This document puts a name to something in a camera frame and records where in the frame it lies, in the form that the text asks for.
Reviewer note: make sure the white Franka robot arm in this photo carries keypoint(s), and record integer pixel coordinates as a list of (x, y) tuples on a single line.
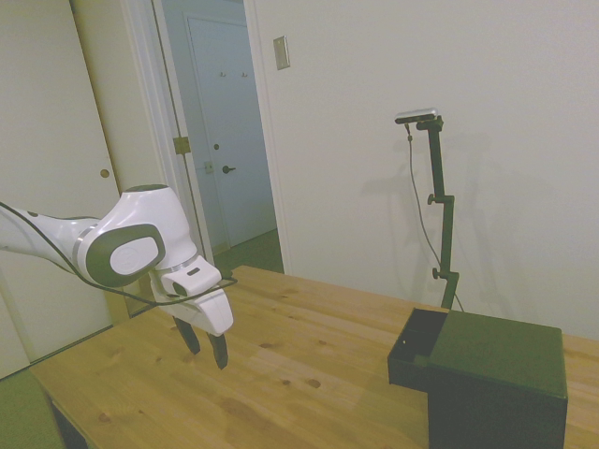
[(140, 210)]

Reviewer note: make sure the green upholstered seat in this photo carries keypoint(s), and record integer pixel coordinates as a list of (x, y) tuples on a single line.
[(23, 411)]

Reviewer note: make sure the white door frame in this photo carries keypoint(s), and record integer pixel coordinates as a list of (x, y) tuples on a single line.
[(140, 70)]

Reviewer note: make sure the white hallway door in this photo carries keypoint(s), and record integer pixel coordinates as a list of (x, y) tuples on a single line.
[(234, 117)]

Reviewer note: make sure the brass door latch plate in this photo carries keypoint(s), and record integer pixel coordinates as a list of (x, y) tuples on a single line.
[(209, 167)]

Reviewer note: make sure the black camera stand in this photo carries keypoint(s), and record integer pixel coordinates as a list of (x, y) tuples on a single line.
[(447, 234)]

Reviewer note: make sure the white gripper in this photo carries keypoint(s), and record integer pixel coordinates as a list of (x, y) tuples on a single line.
[(210, 308)]

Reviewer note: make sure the grey camera on stand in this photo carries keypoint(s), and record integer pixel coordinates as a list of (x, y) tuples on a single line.
[(418, 115)]

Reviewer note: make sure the metal light switch plate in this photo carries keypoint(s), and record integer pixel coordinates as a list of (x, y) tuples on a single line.
[(281, 53)]

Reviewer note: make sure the white closet door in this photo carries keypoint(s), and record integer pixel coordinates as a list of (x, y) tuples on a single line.
[(42, 117)]

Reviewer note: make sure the brass door hinge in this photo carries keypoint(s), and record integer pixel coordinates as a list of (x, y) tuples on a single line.
[(181, 145)]

